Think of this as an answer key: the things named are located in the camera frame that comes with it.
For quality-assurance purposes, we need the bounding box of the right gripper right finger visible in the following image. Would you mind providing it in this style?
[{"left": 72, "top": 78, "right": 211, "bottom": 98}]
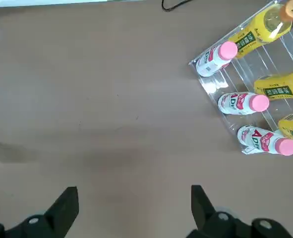
[{"left": 187, "top": 184, "right": 293, "bottom": 238}]

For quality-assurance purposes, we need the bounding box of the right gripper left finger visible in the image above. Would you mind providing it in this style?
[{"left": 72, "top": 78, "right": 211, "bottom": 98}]
[{"left": 0, "top": 186, "right": 79, "bottom": 238}]

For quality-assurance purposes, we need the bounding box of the white drink bottle pink cap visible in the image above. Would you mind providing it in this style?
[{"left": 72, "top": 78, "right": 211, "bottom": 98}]
[
  {"left": 236, "top": 125, "right": 293, "bottom": 156},
  {"left": 217, "top": 92, "right": 270, "bottom": 115},
  {"left": 195, "top": 41, "right": 238, "bottom": 77}
]

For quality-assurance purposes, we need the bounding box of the clear acrylic bottle shelf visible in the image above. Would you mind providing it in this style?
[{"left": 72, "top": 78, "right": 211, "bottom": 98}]
[{"left": 187, "top": 0, "right": 293, "bottom": 155}]

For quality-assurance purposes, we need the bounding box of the black cable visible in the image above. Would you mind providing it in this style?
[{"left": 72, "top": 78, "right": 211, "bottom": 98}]
[{"left": 161, "top": 0, "right": 194, "bottom": 12}]

